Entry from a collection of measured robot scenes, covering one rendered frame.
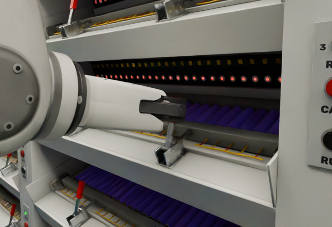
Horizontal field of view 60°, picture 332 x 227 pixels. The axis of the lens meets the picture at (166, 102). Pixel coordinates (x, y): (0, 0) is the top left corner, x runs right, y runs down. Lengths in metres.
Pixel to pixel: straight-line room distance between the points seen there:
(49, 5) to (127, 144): 0.45
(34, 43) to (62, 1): 0.65
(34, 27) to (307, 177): 0.24
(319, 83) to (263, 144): 0.13
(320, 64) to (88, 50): 0.38
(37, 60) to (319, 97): 0.22
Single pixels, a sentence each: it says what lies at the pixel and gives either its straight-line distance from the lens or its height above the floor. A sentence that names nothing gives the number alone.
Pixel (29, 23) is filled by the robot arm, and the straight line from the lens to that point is 0.17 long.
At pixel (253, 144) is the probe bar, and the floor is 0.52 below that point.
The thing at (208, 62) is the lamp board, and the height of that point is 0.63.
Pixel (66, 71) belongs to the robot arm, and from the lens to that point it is 0.26.
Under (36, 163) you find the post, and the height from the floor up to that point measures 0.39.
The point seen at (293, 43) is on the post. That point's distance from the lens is 0.28.
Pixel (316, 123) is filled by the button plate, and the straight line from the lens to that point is 0.28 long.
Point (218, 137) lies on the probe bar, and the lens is 0.41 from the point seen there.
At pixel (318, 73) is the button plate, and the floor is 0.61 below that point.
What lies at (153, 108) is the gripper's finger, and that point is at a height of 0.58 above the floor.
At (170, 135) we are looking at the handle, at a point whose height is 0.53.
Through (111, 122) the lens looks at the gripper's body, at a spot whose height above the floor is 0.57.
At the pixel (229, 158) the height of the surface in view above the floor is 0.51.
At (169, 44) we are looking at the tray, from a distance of 0.38.
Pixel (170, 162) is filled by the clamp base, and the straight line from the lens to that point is 0.40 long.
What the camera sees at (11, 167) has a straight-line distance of 1.04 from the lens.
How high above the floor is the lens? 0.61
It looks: 6 degrees down
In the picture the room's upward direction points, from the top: straight up
